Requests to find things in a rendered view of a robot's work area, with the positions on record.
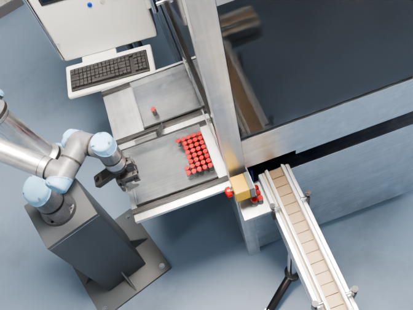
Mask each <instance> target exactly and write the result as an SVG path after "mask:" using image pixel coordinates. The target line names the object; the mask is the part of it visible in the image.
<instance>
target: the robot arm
mask: <svg viewBox="0 0 413 310"><path fill-rule="evenodd" d="M2 98H4V92H3V91H2V90H1V89H0V134H1V135H3V136H4V137H5V138H7V139H8V140H6V139H3V138H1V137H0V162H2V163H3V164H6V165H9V166H11V167H14V168H16V169H19V170H22V171H24V172H26V173H29V174H32V177H29V178H28V179H27V180H26V181H25V183H24V185H23V196H24V198H25V199H26V200H27V202H28V203H29V204H30V205H32V206H33V207H35V208H36V209H37V210H38V211H40V213H41V217H42V219H43V220H44V221H45V222H46V223H48V224H49V225H51V226H61V225H63V224H65V223H67V222H68V221H69V220H70V219H71V218H72V217H73V216H74V214H75V212H76V201H75V199H74V198H73V197H72V195H70V194H69V193H66V192H67V190H68V189H69V187H70V186H71V184H72V183H73V180H74V178H75V177H76V175H77V173H78V171H79V169H80V167H81V165H82V164H83V162H84V160H85V158H86V157H87V156H90V157H95V158H98V159H100V161H101V162H102V163H103V165H104V166H105V167H106V168H105V169H103V170H102V171H101V172H100V173H98V174H96V175H95V176H94V181H95V187H97V188H101V187H103V186H104V185H105V184H107V183H109V182H110V181H111V180H113V179H114V178H115V179H116V182H117V184H118V185H119V186H120V188H121V189H122V191H123V192H130V191H131V190H132V189H133V188H135V187H137V186H139V185H140V184H139V183H132V181H134V182H137V181H141V179H140V176H139V171H138V167H137V165H136V163H135V161H134V160H133V158H132V159H131V158H130V155H129V154H128V155H126V156H124V154H123V153H122V151H121V150H120V148H119V147H118V145H117V143H116V141H115V139H113V137H112V136H111V135H110V134H108V133H106V132H101V133H97V134H95V135H94V134H92V133H87V132H84V131H82V130H76V129H69V130H67V131H66V132H65V133H64V134H63V139H62V140H61V143H49V142H47V141H46V140H45V139H43V138H42V137H41V136H40V135H39V134H38V133H36V132H35V131H34V130H33V129H32V128H30V127H29V126H28V125H26V124H25V123H24V122H23V121H22V120H21V119H19V118H18V117H17V116H16V115H15V114H13V113H12V112H11V111H9V110H8V104H7V103H6V102H5V101H4V100H3V99H2Z"/></svg>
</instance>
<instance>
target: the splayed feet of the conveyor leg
mask: <svg viewBox="0 0 413 310"><path fill-rule="evenodd" d="M298 279H299V275H298V273H297V274H296V276H290V275H289V274H288V266H287V267H286V268H285V278H284V279H283V280H282V282H281V284H280V285H279V287H278V288H277V291H276V292H275V294H274V296H273V297H272V299H271V301H270V303H269V304H268V306H267V307H266V308H265V310H275V309H276V307H277V306H278V304H279V302H280V300H281V299H282V297H283V295H284V294H285V292H286V290H287V289H288V287H289V285H290V284H291V282H295V281H297V280H298Z"/></svg>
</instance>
